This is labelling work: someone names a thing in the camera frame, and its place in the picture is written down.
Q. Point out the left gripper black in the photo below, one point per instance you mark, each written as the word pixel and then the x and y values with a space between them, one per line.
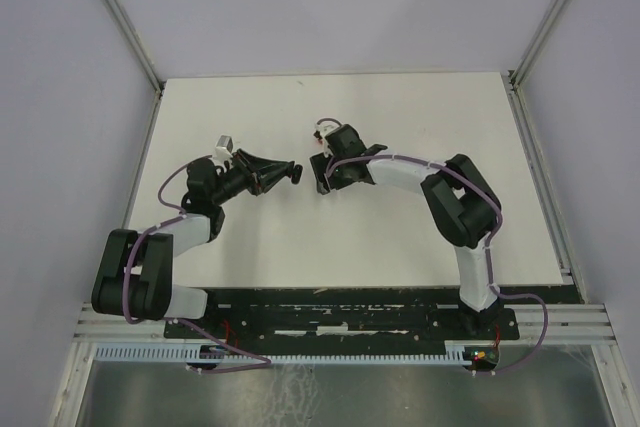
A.
pixel 270 171

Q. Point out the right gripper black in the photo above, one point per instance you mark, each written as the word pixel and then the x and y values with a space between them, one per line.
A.
pixel 319 165

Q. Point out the black charging case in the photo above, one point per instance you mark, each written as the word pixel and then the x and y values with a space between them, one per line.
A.
pixel 296 174

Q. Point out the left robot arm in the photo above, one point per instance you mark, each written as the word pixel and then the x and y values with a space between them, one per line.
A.
pixel 135 276

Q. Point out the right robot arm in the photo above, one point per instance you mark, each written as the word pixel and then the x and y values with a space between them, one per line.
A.
pixel 465 210

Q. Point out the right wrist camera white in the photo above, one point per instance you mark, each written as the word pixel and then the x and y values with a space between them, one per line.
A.
pixel 323 127

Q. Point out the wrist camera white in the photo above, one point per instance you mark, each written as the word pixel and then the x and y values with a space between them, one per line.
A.
pixel 223 150
pixel 323 127

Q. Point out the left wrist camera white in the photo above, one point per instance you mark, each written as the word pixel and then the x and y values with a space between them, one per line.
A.
pixel 223 150

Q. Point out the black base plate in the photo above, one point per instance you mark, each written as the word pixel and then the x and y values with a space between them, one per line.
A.
pixel 411 320

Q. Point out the right aluminium frame post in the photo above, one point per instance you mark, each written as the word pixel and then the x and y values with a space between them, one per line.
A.
pixel 542 35

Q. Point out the aluminium frame post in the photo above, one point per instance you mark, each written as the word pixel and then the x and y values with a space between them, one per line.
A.
pixel 542 35
pixel 133 41

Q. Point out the left aluminium frame post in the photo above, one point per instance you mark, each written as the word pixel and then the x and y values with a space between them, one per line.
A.
pixel 133 41

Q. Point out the aluminium front rail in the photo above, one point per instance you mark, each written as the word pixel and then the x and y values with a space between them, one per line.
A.
pixel 575 325

